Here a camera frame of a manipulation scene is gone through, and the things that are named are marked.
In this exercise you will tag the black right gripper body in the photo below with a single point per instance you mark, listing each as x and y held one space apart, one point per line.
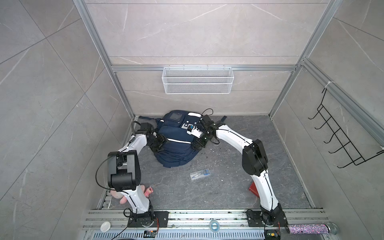
202 140

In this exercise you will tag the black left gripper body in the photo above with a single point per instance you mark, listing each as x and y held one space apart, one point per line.
157 142

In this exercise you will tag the navy blue student backpack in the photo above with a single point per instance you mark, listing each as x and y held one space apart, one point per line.
178 150

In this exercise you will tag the clear plastic eraser box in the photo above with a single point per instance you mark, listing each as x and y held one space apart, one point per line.
200 174

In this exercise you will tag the red wallet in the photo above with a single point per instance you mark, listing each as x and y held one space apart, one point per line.
254 190

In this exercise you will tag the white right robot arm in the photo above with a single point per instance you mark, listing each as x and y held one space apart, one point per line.
254 161

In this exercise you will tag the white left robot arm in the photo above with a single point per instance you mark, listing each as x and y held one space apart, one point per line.
124 172

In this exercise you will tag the pink plush doll red dress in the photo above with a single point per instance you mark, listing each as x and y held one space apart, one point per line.
147 191

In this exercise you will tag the clear tape roll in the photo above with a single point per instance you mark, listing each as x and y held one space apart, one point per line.
214 226

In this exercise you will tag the white round cap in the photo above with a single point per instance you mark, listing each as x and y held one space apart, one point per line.
105 227

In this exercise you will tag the glittery purple tube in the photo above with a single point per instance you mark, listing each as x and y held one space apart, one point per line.
313 229

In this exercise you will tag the white wire mesh basket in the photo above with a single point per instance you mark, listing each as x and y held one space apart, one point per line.
197 80

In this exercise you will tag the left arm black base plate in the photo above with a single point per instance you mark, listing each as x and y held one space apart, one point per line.
149 220

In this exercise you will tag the aluminium rail frame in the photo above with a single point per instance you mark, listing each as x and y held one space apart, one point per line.
194 225

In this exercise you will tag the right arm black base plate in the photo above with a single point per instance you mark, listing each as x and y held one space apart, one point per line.
253 218

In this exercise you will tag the black wire hook rack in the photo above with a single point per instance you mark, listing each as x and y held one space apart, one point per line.
355 157

